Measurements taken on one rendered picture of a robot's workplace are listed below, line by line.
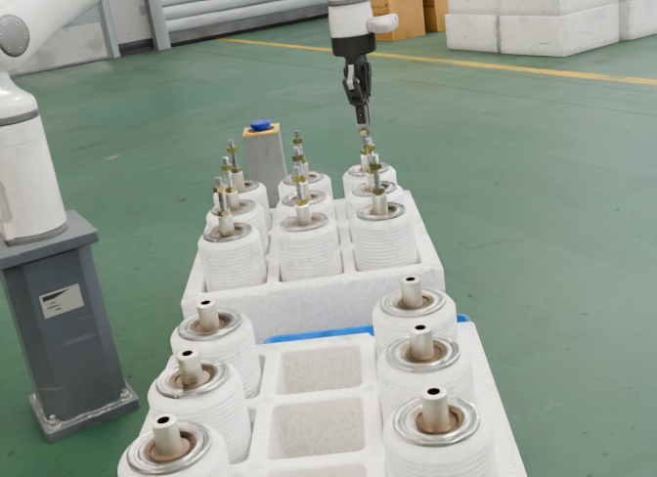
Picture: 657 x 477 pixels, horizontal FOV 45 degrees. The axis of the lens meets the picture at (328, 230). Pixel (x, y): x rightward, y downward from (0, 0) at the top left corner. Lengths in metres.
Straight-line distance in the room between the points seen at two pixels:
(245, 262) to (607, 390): 0.55
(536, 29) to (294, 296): 2.89
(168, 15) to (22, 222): 5.28
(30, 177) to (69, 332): 0.24
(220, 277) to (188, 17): 5.36
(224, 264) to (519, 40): 2.97
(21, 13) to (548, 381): 0.90
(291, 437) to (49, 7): 0.68
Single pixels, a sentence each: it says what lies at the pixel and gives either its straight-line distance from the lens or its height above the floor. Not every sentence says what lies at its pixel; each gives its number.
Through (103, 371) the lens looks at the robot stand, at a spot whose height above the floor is 0.08.
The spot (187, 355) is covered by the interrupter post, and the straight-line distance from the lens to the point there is 0.83.
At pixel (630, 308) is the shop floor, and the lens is 1.45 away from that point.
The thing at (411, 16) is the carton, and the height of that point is 0.13.
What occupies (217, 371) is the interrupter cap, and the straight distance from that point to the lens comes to 0.84.
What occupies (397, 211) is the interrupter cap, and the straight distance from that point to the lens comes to 1.21.
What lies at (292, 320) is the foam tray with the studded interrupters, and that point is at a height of 0.13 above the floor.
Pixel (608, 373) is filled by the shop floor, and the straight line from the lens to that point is 1.26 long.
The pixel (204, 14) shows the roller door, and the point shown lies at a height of 0.20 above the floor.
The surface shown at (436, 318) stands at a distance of 0.89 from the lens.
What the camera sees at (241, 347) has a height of 0.23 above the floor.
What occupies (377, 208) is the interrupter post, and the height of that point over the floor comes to 0.26.
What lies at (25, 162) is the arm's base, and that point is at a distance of 1.19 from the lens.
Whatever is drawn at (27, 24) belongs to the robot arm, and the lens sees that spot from 1.18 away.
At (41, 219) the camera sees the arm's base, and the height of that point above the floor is 0.33.
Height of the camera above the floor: 0.66
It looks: 20 degrees down
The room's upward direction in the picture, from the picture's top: 8 degrees counter-clockwise
